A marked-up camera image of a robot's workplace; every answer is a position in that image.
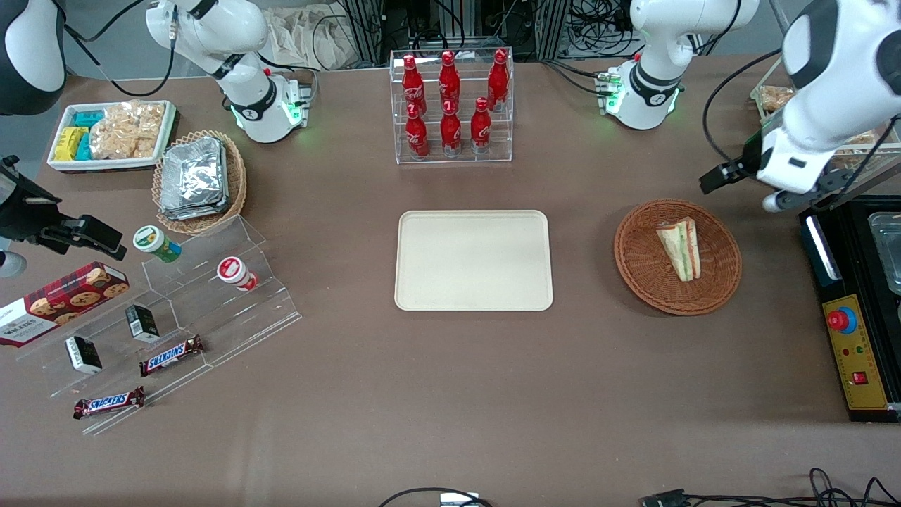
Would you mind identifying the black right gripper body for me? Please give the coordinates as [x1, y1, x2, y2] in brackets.
[0, 156, 65, 244]

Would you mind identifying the triangular sandwich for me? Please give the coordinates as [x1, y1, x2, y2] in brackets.
[655, 217, 702, 283]

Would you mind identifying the round brown wicker basket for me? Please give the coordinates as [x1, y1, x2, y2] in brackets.
[614, 199, 743, 315]

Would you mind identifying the white rectangular snack tray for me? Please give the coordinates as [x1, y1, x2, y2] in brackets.
[46, 100, 177, 173]

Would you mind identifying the oval light wicker basket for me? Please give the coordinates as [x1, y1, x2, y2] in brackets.
[151, 130, 248, 235]

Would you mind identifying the beige plastic tray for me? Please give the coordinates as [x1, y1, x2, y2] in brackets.
[394, 210, 554, 312]

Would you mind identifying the clear bagged pastry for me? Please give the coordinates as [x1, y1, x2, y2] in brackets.
[758, 85, 797, 114]
[841, 127, 890, 153]

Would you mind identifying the green lidded cup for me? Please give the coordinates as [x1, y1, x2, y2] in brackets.
[133, 225, 182, 264]

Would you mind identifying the red tartan cookie box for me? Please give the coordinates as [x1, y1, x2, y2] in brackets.
[0, 261, 131, 348]

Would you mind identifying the yellow snack packet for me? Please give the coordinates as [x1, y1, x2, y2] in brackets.
[53, 126, 89, 162]

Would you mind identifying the small black box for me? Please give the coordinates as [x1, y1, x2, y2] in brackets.
[125, 303, 161, 344]
[64, 335, 103, 375]

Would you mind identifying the silver foil packet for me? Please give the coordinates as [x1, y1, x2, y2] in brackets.
[158, 199, 232, 222]
[162, 137, 228, 211]

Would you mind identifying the clear bag of crackers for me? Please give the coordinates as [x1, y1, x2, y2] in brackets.
[89, 100, 167, 161]

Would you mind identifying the brown Snickers bar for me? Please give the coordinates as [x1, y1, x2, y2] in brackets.
[73, 385, 146, 420]
[138, 334, 206, 377]

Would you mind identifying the clear plastic container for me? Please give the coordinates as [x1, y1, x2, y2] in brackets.
[867, 211, 901, 296]

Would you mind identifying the red lidded cup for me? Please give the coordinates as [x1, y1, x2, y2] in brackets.
[216, 256, 259, 292]

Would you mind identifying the clear acrylic stepped display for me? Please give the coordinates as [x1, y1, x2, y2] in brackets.
[14, 215, 303, 437]

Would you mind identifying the red emergency stop button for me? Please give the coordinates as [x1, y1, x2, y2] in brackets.
[826, 307, 859, 336]

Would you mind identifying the black machine with yellow panel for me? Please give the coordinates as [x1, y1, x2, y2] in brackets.
[798, 194, 901, 424]

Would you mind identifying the red cola bottle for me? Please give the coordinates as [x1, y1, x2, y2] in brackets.
[438, 51, 462, 113]
[405, 104, 430, 160]
[487, 49, 510, 112]
[440, 100, 464, 158]
[401, 55, 428, 117]
[470, 97, 493, 155]

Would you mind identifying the clear acrylic bottle rack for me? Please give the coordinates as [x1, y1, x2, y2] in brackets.
[389, 47, 515, 165]

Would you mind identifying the beige crumpled cloth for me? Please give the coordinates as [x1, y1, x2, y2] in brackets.
[265, 6, 354, 72]

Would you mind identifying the white wire rack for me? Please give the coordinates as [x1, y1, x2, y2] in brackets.
[749, 56, 901, 192]

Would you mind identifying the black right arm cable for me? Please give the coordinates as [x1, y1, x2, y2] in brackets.
[62, 0, 178, 99]

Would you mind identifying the aluminium frame post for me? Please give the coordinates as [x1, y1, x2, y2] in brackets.
[344, 0, 385, 68]
[534, 0, 572, 61]

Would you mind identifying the black cable with white plug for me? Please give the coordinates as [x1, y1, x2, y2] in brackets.
[378, 487, 494, 507]

